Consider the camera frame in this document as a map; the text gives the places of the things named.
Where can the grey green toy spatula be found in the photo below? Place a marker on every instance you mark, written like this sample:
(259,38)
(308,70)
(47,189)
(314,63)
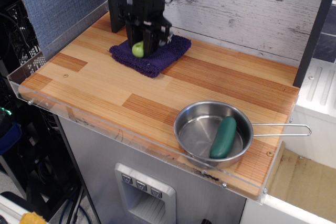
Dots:
(138,49)

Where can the blue fabric panel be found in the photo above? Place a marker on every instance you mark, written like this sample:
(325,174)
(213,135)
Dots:
(57,22)

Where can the clear acrylic guard rail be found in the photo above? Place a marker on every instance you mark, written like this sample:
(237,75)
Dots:
(83,84)

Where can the green toy cucumber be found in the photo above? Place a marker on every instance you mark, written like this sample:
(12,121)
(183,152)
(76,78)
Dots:
(224,138)

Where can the purple folded towel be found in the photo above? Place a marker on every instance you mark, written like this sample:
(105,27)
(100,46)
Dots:
(151,66)

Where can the white toy sink unit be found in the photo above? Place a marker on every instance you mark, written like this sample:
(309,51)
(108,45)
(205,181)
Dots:
(303,178)

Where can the black plastic crate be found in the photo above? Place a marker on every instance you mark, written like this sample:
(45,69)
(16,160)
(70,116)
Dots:
(18,39)

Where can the silver toy fridge cabinet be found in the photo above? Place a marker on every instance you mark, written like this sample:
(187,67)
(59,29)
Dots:
(127,185)

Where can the dark grey right post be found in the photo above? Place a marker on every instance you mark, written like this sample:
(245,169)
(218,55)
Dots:
(312,42)

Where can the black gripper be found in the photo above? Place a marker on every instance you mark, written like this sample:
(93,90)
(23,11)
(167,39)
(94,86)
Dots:
(145,22)

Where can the steel pan with wire handle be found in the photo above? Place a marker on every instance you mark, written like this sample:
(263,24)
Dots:
(195,128)

